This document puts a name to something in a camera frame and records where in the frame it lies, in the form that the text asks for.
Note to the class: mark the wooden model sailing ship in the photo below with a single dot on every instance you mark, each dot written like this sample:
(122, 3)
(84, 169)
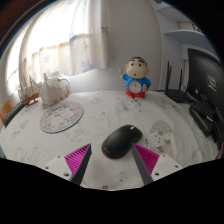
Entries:
(29, 91)

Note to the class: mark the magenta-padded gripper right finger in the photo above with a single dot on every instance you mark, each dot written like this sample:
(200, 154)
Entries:
(148, 160)

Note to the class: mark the black desktop device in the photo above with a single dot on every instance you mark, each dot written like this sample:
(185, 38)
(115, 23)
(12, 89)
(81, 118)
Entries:
(202, 116)

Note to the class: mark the white wall shelf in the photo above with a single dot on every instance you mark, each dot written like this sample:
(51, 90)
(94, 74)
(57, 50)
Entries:
(185, 35)

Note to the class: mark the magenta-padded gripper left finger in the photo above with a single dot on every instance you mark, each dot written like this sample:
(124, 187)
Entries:
(77, 160)

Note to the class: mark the black computer monitor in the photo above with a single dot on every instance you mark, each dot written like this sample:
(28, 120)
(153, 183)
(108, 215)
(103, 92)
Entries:
(206, 75)

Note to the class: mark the white ceramic pitcher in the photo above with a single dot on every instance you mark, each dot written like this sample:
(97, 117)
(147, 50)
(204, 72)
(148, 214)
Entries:
(53, 91)

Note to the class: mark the orange flat board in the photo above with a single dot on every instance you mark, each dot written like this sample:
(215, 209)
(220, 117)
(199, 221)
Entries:
(5, 110)

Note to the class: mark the black computer mouse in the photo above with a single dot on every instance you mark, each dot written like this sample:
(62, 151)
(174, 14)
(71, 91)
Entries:
(120, 140)

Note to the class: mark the cartoon boy figure clock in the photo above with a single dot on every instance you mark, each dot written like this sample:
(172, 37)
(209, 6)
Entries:
(136, 81)

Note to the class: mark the white star-print curtain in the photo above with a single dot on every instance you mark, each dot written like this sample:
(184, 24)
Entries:
(66, 40)

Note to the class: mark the white cartoon-print tablecloth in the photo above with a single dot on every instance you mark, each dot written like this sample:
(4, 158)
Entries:
(106, 113)

